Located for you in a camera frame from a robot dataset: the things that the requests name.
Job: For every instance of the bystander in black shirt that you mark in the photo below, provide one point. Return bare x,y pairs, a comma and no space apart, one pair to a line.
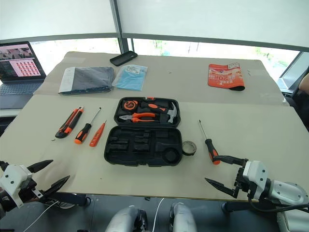
304,82

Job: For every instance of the black orange utility knife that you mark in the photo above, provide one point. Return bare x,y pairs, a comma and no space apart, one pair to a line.
70,123

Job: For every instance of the grey cloth in plastic bag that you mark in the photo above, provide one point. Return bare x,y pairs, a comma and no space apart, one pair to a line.
89,79

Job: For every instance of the black electrical tape roll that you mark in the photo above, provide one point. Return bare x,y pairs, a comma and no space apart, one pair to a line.
189,148

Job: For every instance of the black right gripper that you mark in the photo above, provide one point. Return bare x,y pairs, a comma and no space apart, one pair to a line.
241,181

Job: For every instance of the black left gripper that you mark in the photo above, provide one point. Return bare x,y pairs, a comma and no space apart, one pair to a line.
29,193

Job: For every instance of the orange tester pen screwdriver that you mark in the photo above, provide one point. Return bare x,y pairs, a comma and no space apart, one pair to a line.
96,137

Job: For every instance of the blue cloth in clear packet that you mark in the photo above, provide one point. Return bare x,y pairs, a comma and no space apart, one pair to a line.
130,79

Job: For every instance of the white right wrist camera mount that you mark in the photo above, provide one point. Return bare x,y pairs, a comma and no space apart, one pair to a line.
257,176

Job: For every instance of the orange printed pouch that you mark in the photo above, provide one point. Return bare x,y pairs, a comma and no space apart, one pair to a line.
225,76

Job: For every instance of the grey window frame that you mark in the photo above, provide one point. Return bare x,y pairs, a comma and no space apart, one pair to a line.
124,44

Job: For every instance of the orange black tape measure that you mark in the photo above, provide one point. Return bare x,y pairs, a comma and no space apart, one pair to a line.
129,105

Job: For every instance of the silver rounded shell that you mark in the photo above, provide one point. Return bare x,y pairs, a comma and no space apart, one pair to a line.
125,220
182,217

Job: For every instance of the white roller blind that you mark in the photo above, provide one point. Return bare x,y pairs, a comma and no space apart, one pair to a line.
212,19
58,17

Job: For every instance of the black tool case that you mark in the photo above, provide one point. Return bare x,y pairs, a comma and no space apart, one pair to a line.
142,149

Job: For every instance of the black open laptop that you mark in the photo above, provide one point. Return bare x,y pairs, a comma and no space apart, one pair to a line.
17,62

